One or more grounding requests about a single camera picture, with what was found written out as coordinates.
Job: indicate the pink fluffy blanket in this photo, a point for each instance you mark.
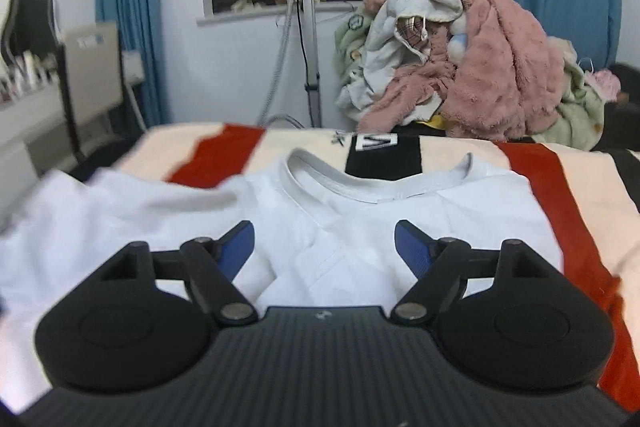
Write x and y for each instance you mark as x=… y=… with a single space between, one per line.
x=500 y=72

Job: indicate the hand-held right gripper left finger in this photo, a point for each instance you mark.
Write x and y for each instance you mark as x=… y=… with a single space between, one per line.
x=236 y=247

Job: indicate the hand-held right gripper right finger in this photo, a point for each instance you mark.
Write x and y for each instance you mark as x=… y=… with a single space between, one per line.
x=411 y=248

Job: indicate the beige chair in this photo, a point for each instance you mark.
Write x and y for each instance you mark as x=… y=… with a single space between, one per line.
x=95 y=72

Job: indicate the pile of clothes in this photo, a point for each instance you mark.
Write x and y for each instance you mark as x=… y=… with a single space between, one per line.
x=582 y=109

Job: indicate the striped cream red black blanket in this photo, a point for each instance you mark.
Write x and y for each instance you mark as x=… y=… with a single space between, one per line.
x=590 y=217

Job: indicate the garment steamer stand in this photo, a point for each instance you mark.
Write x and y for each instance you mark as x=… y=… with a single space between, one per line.
x=306 y=32

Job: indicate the white desk with small things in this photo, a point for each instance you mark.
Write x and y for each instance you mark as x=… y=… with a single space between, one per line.
x=25 y=107

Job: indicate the grey white hooded garment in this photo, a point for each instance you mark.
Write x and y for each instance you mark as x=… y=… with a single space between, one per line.
x=425 y=2

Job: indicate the white t-shirt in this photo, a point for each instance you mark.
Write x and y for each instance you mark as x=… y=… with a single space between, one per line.
x=320 y=227

